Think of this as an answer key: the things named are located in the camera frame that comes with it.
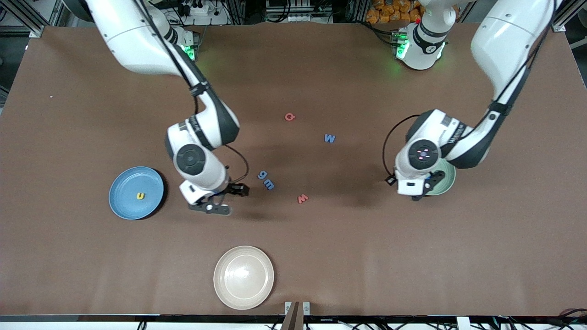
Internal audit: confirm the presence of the light green plate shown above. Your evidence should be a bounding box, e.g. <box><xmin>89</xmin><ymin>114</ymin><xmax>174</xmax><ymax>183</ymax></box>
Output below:
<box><xmin>426</xmin><ymin>158</ymin><xmax>457</xmax><ymax>197</ymax></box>

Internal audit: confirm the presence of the brown table mat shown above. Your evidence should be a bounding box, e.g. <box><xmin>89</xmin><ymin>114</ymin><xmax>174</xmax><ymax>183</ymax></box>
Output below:
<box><xmin>0</xmin><ymin>22</ymin><xmax>587</xmax><ymax>317</ymax></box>

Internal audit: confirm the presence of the beige plate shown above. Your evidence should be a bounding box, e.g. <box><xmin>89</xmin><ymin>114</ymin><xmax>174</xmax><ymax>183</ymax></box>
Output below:
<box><xmin>213</xmin><ymin>245</ymin><xmax>275</xmax><ymax>310</ymax></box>

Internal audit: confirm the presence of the blue plate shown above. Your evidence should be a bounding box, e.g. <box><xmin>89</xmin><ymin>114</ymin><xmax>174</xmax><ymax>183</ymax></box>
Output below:
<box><xmin>108</xmin><ymin>166</ymin><xmax>165</xmax><ymax>220</ymax></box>

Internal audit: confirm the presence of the orange fruit pile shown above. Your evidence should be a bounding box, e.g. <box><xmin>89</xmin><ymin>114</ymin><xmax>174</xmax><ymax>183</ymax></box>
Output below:
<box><xmin>365</xmin><ymin>0</ymin><xmax>425</xmax><ymax>24</ymax></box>

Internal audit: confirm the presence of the white power strip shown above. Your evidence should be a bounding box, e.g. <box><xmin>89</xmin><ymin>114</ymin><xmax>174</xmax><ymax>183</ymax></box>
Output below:
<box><xmin>181</xmin><ymin>0</ymin><xmax>216</xmax><ymax>17</ymax></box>

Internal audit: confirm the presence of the grey electronics rack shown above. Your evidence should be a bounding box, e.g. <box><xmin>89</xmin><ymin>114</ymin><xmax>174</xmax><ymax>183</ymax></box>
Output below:
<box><xmin>266</xmin><ymin>0</ymin><xmax>333</xmax><ymax>23</ymax></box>

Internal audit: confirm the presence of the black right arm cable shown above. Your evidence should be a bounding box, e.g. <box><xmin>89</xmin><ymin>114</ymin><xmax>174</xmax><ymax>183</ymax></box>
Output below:
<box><xmin>133</xmin><ymin>0</ymin><xmax>250</xmax><ymax>185</ymax></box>

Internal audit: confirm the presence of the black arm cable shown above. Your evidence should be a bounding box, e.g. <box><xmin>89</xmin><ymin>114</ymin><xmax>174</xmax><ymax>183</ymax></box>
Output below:
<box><xmin>382</xmin><ymin>0</ymin><xmax>558</xmax><ymax>180</ymax></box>
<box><xmin>133</xmin><ymin>0</ymin><xmax>250</xmax><ymax>185</ymax></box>

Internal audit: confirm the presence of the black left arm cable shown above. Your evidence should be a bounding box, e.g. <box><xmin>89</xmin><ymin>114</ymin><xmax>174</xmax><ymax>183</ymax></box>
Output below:
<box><xmin>382</xmin><ymin>0</ymin><xmax>558</xmax><ymax>180</ymax></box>

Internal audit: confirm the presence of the grey metal clamp bracket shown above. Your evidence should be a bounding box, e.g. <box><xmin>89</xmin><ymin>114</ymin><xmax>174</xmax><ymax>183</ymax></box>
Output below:
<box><xmin>284</xmin><ymin>301</ymin><xmax>310</xmax><ymax>330</ymax></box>

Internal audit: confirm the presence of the aluminium frame post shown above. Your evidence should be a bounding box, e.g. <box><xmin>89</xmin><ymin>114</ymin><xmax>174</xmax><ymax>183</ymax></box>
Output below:
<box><xmin>0</xmin><ymin>0</ymin><xmax>45</xmax><ymax>38</ymax></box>
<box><xmin>552</xmin><ymin>0</ymin><xmax>587</xmax><ymax>33</ymax></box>

